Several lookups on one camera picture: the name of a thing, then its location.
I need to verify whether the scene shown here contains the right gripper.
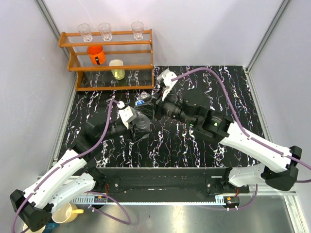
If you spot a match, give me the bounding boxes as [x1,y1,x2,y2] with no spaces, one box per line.
[135,85,197,127]

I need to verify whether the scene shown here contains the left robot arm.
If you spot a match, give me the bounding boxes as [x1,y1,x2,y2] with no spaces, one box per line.
[10,116,151,232]

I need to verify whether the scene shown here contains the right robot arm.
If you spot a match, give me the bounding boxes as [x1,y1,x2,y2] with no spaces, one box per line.
[135,93,302,193]

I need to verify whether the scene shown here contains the labelled clear plastic bottle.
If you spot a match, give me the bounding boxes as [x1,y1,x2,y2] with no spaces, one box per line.
[138,91,151,101]

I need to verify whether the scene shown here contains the pale yellow cup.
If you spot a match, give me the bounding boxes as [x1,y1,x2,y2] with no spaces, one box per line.
[109,59,125,81]

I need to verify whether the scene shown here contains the wooden three-tier rack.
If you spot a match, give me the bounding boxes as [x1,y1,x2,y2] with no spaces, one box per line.
[58,29,155,92]

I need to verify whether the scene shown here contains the orange mug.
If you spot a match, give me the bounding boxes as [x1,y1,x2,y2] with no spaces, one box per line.
[87,45,106,66]

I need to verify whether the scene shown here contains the right drinking glass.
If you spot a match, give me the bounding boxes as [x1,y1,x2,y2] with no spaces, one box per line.
[131,21,144,41]

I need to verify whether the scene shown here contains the drinking glass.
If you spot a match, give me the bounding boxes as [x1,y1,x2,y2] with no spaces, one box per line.
[98,22,112,42]
[78,23,93,42]
[131,21,144,41]

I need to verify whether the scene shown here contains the middle drinking glass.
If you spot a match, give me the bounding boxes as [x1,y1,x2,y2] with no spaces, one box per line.
[98,22,112,42]

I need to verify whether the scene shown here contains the left drinking glass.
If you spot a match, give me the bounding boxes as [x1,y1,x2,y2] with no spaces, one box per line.
[78,23,93,42]

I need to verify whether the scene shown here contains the yellow mug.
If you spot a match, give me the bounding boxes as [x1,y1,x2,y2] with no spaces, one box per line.
[52,202,84,224]

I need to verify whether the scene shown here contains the dark blue mug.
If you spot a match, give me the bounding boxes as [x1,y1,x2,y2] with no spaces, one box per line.
[22,218,60,233]

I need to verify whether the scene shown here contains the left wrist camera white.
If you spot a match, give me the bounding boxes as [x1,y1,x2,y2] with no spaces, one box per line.
[117,101,137,129]

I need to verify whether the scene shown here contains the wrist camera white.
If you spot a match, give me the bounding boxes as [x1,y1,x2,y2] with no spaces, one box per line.
[117,101,137,129]
[156,69,177,101]

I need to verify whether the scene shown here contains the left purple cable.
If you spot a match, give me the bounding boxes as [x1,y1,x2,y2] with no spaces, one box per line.
[11,100,132,233]

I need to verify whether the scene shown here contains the purple cable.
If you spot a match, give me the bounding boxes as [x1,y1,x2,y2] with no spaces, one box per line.
[11,100,132,233]
[171,67,311,211]

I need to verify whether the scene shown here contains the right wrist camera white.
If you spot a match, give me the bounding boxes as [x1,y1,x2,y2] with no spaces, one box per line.
[156,69,177,101]

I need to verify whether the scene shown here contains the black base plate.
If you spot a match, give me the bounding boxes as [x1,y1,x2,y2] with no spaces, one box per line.
[99,167,250,204]

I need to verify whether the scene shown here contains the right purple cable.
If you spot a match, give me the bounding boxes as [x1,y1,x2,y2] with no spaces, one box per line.
[171,67,311,211]

